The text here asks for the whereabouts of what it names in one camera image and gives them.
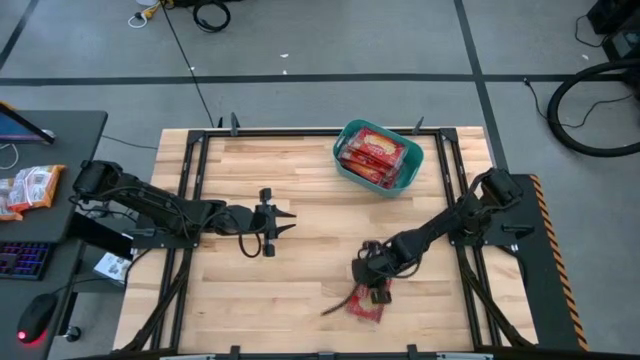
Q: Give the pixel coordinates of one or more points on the orange snack bag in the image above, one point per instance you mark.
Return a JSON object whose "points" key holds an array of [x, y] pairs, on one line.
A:
{"points": [[35, 187], [7, 212]]}

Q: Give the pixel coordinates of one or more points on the white printed booklet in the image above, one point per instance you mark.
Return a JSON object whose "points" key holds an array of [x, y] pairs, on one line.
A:
{"points": [[112, 267]]}

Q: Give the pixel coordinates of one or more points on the black chair caster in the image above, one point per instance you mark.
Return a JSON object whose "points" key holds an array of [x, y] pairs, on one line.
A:
{"points": [[73, 334]]}

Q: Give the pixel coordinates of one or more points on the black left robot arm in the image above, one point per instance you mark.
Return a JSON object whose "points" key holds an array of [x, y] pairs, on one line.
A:
{"points": [[150, 200]]}

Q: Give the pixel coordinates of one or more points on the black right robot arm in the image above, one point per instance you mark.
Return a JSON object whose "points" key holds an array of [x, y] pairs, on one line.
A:
{"points": [[450, 222]]}

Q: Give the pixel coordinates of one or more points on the black computer mouse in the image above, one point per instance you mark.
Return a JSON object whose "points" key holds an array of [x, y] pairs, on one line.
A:
{"points": [[37, 315]]}

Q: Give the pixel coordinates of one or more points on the red popcorn bag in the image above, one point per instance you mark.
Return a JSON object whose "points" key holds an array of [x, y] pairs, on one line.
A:
{"points": [[356, 159], [365, 172], [377, 145], [365, 308], [391, 180]]}

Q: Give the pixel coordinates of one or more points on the tilted computer screen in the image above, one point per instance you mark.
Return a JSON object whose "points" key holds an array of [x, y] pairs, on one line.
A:
{"points": [[15, 127]]}

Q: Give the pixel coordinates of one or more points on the teal plastic basket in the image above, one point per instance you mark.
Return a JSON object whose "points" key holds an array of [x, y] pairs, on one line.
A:
{"points": [[416, 160]]}

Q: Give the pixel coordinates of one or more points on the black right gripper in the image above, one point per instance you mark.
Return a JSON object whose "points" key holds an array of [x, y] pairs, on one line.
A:
{"points": [[381, 272]]}

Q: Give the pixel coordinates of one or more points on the black table frame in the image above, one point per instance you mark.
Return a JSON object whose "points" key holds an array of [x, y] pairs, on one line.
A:
{"points": [[320, 133]]}

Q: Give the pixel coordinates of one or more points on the black equipment case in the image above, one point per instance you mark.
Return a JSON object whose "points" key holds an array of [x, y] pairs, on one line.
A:
{"points": [[620, 30]]}

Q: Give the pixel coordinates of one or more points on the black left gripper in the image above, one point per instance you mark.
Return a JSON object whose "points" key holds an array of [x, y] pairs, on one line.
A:
{"points": [[240, 220]]}

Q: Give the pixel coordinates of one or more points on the backlit black keyboard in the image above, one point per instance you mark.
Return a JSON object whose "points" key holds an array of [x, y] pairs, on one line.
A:
{"points": [[22, 260]]}

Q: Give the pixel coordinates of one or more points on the black hazard-striped base plate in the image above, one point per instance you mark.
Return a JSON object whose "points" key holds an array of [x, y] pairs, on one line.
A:
{"points": [[530, 280]]}

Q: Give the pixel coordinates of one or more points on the black desk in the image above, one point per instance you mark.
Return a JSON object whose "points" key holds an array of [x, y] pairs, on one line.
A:
{"points": [[75, 150]]}

